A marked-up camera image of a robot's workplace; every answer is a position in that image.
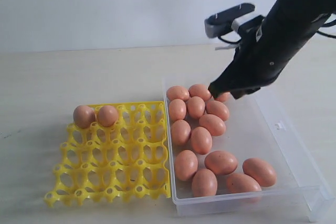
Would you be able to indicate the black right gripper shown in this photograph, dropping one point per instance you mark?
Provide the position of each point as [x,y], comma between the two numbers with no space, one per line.
[260,64]

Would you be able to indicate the brown egg placed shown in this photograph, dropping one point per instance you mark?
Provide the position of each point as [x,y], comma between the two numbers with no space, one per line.
[195,107]
[213,124]
[218,109]
[201,140]
[107,115]
[221,162]
[83,116]

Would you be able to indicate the brown egg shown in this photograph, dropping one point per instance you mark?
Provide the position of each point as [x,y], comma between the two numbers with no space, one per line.
[223,97]
[261,171]
[180,132]
[241,183]
[200,90]
[204,183]
[185,165]
[178,92]

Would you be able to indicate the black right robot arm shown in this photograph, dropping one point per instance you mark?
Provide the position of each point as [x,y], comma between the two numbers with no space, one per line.
[308,17]

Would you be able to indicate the brown egg under gripper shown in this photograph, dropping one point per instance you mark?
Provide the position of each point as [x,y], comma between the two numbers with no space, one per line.
[223,97]

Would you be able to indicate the brown egg left column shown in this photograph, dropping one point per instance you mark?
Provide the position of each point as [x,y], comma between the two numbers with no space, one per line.
[177,110]

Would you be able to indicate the clear plastic container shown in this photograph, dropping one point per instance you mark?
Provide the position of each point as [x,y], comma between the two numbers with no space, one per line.
[258,127]

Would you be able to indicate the brown egg front bottom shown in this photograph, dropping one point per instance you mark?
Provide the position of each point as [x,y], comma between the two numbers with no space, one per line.
[204,183]

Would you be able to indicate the yellow plastic egg tray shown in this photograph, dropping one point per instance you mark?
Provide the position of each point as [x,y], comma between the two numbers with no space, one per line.
[129,159]

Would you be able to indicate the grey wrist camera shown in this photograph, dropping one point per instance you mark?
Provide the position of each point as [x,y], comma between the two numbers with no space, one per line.
[220,23]

